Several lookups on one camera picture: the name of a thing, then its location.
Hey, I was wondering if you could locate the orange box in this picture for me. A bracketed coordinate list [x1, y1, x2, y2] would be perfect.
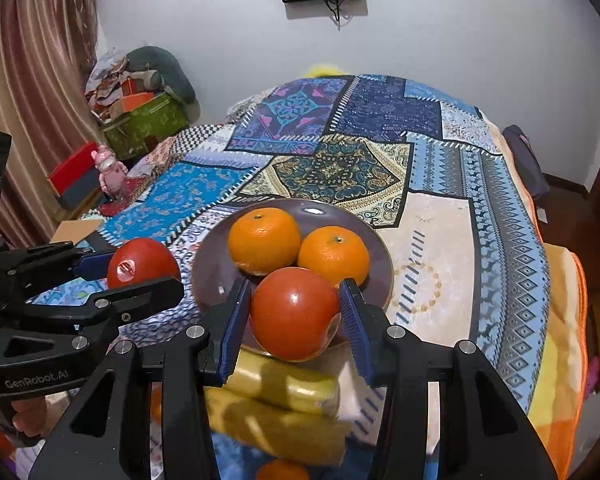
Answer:
[119, 91, 156, 113]

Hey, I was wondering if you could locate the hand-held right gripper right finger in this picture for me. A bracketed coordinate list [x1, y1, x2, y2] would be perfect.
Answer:
[337, 277, 561, 480]

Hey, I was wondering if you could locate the pile of printed cloths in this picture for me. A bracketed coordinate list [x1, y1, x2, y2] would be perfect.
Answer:
[87, 50, 161, 111]

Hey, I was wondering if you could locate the yellow banana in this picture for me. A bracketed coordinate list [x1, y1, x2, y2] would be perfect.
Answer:
[204, 385, 353, 466]
[225, 347, 341, 416]

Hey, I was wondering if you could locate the dark purple bag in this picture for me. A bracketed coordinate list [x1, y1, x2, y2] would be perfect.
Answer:
[502, 125, 551, 201]

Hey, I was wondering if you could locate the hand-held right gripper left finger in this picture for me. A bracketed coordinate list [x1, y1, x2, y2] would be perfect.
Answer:
[27, 276, 253, 480]

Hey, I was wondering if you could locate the green laundry basket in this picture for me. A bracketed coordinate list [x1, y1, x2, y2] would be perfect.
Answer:
[102, 92, 190, 161]

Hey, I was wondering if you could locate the red tomato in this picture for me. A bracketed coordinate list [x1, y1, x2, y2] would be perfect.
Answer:
[249, 266, 342, 362]
[106, 237, 182, 291]

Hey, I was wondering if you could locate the black monitor cable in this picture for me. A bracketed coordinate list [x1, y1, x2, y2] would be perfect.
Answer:
[325, 0, 356, 30]

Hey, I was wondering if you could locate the grey pillow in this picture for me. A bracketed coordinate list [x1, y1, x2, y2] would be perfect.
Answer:
[125, 46, 197, 106]

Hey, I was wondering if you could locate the brown striped curtain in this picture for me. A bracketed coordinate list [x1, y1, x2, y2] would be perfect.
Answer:
[0, 0, 98, 246]

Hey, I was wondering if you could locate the small orange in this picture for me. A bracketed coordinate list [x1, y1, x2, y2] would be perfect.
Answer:
[256, 459, 311, 480]

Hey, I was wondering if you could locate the patchwork printed blanket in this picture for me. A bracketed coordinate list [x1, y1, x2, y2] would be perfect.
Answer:
[27, 75, 551, 480]

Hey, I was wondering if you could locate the yellow plush cushion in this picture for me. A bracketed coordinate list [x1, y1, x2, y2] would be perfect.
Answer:
[302, 62, 348, 78]

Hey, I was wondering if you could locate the dark grey box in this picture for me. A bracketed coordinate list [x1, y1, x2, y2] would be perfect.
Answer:
[55, 172, 106, 211]

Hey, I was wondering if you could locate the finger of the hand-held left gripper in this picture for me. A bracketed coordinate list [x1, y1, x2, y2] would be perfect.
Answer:
[0, 275, 186, 377]
[0, 241, 118, 286]

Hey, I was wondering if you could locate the cardboard box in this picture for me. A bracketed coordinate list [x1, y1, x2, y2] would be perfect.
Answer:
[50, 217, 106, 248]

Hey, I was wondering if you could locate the medium orange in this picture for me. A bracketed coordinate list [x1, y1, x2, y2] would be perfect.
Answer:
[297, 226, 370, 288]

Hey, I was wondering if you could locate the brown round plate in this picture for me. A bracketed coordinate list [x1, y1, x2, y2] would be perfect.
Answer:
[191, 198, 395, 353]

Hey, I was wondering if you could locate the orange fleece blanket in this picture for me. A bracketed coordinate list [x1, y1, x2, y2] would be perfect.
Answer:
[495, 125, 588, 480]

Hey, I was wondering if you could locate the red box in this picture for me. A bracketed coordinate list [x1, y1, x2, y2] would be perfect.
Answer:
[47, 141, 101, 196]

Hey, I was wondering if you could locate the large orange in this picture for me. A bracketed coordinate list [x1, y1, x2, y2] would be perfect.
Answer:
[228, 207, 302, 276]

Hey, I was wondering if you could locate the person's left hand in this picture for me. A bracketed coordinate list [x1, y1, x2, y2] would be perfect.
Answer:
[11, 396, 48, 441]

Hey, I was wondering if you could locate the pink toy figure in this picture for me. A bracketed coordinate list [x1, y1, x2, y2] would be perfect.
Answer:
[94, 145, 138, 203]

